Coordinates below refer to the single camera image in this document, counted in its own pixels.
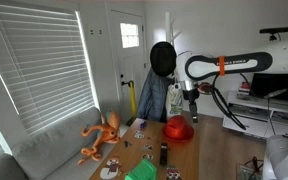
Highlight white media cabinet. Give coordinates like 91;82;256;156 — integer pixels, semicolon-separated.
221;90;288;140

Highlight orange octopus plush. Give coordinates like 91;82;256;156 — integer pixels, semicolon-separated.
76;109;122;166

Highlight red-hatted figure sticker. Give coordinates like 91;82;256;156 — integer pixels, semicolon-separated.
165;165;183;180

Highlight black camera on stand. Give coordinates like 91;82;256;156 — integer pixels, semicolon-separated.
259;26;288;42

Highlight green plastic toy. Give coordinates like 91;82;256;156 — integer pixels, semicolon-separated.
124;159;159;180

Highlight grey sofa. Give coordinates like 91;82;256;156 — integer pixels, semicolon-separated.
0;106;122;180

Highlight orange strap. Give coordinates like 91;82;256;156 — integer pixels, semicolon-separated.
218;55;226;77

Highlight blue-grey puffer jacket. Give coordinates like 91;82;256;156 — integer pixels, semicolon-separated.
136;68;172;123

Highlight black monitor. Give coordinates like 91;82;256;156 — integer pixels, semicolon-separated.
250;72;288;103

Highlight box with wires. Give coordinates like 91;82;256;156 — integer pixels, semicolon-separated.
238;156;266;180

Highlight black cable bundle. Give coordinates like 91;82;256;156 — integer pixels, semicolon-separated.
211;73;248;131

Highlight small table sticker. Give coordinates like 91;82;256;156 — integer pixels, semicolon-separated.
142;153;155;162
122;139;134;149
133;130;145;140
140;143;154;152

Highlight small blue object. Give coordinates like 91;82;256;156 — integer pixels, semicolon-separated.
138;120;149;131

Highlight red hat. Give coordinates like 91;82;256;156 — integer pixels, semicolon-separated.
162;115;195;143

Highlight black remote control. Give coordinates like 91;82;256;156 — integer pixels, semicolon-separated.
159;142;169;167

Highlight red wrist camera mount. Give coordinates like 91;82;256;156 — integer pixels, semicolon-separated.
197;81;216;96

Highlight white door with window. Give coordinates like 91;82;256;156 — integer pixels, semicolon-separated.
108;9;149;125

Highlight large white window blinds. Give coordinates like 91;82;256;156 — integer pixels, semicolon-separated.
0;0;97;138

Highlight cream tote bag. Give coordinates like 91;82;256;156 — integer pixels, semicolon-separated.
165;82;185;121

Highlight black hat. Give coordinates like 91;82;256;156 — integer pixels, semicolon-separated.
149;41;178;78

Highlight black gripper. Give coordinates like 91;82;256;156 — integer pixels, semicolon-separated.
182;79;201;124

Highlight white coat rack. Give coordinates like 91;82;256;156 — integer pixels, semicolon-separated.
164;11;184;48

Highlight snowman sticker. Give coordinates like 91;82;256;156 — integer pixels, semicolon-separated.
99;156;122;180

